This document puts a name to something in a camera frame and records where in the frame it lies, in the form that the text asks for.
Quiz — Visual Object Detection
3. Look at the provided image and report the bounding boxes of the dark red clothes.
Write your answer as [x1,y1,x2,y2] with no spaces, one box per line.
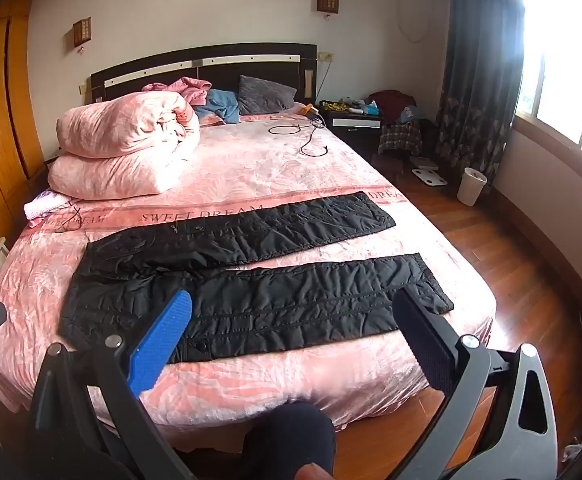
[368,90,418,112]

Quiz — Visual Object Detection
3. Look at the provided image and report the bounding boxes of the black jacket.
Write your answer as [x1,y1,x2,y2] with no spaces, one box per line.
[60,191,454,365]

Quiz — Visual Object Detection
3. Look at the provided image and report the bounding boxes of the pink pillows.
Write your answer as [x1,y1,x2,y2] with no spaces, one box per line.
[47,92,202,202]

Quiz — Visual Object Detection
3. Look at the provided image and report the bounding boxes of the wooden wardrobe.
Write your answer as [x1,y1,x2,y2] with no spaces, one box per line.
[0,0,48,303]

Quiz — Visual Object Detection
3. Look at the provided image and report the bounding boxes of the clutter on nightstand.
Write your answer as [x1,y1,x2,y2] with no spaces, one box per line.
[321,96,380,116]

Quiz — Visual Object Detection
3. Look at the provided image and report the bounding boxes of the chair with plaid cloth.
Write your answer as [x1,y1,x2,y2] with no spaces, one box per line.
[377,117,424,157]

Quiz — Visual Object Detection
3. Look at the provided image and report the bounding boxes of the white waste bin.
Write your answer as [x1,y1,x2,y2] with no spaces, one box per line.
[457,166,489,206]

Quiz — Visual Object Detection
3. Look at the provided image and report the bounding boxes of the grey pillow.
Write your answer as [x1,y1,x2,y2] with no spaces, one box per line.
[237,75,298,115]

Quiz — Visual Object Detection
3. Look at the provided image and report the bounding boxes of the white bathroom scale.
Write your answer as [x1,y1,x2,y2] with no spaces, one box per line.
[411,166,447,189]

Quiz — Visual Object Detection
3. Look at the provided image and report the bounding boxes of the person's leg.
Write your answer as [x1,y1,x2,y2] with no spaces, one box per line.
[241,402,336,480]

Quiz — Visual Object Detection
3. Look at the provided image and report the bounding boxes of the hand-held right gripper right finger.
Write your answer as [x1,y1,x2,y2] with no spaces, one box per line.
[392,287,560,480]

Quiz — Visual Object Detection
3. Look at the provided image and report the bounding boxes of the window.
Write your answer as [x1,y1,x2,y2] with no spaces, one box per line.
[513,0,582,173]

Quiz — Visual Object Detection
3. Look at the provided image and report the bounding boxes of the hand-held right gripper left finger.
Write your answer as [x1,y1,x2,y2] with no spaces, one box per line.
[31,289,198,480]

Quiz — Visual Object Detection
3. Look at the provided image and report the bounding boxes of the dark nightstand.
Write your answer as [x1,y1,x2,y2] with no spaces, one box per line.
[320,104,386,162]

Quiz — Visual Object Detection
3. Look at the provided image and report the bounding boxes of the black cable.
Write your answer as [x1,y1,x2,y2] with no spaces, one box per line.
[269,121,330,157]

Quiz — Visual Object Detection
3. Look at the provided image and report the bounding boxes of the pink crumpled clothes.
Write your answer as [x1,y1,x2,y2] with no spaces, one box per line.
[142,76,213,107]

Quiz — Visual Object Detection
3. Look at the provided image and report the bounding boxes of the small white pink cloth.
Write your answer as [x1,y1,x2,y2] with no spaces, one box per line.
[23,191,72,227]

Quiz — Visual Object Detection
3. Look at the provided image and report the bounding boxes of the pink floral bedspread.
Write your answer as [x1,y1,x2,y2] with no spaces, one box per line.
[0,102,498,432]

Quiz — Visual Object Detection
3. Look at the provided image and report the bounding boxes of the dark patterned curtain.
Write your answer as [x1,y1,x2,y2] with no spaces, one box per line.
[435,0,528,182]

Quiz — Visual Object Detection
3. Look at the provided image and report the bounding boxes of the blue cloth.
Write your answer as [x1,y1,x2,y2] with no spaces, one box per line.
[193,89,242,125]

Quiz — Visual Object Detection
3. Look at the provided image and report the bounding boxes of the dark wooden headboard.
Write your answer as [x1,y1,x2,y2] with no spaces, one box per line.
[90,42,318,111]

